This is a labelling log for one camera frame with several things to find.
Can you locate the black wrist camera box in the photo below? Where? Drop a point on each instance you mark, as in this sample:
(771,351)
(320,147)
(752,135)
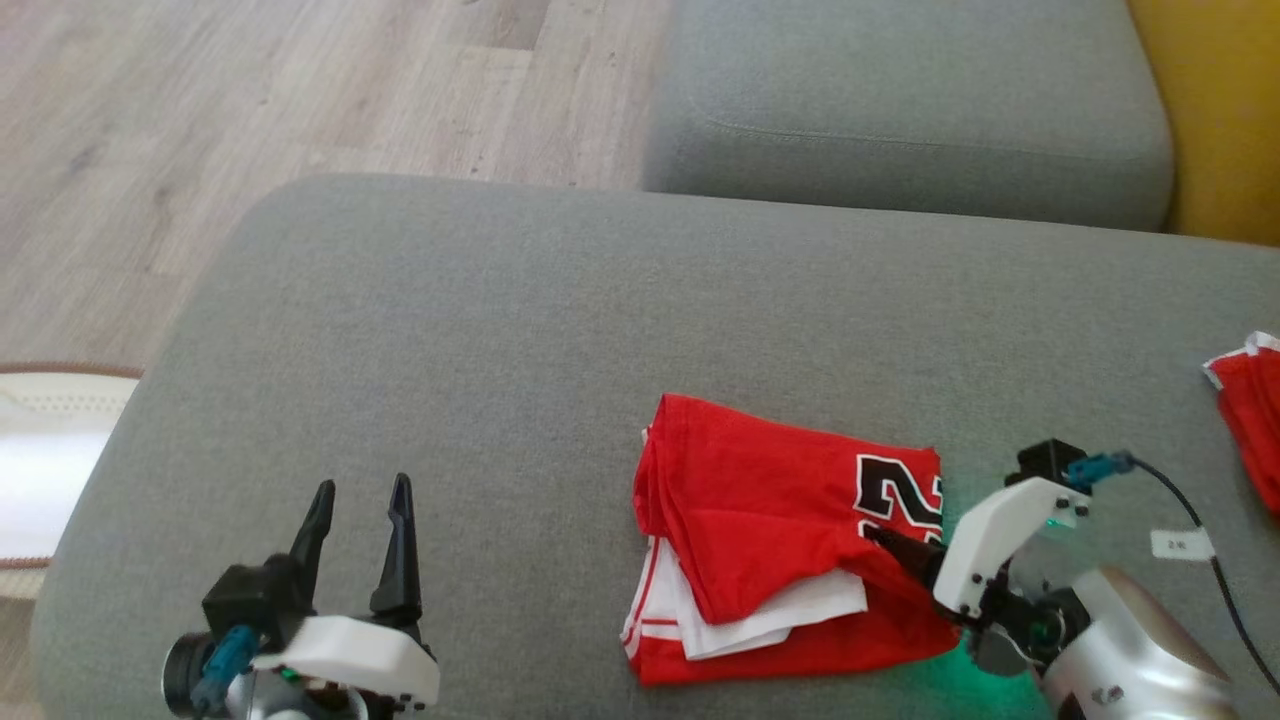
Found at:
(250,600)
(1048,462)

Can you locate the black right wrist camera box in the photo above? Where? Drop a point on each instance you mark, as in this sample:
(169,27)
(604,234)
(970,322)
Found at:
(1048,462)

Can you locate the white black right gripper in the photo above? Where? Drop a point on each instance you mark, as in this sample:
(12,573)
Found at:
(990,540)

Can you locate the large grey sofa seat cushion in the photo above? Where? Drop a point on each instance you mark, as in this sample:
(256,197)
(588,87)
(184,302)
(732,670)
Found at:
(450,350)

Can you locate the yellow cushion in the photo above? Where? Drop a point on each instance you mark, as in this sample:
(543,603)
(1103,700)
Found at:
(1220,110)

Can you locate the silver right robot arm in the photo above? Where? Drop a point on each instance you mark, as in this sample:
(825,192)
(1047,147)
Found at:
(1130,650)

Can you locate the white rug with brown border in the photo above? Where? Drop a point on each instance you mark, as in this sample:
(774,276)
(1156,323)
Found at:
(50,480)

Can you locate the red shorts with white panel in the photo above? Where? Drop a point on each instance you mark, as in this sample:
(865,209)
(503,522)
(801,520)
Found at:
(1255,410)

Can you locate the small grey sofa cushion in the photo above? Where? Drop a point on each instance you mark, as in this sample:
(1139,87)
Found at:
(900,100)

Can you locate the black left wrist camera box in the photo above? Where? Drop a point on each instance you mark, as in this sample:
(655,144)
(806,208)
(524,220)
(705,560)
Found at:
(250,600)

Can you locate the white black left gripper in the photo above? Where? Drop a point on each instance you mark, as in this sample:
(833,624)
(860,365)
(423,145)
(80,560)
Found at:
(350,655)

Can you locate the red white-sleeved jersey shirt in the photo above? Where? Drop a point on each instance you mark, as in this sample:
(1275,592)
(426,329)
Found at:
(740,500)

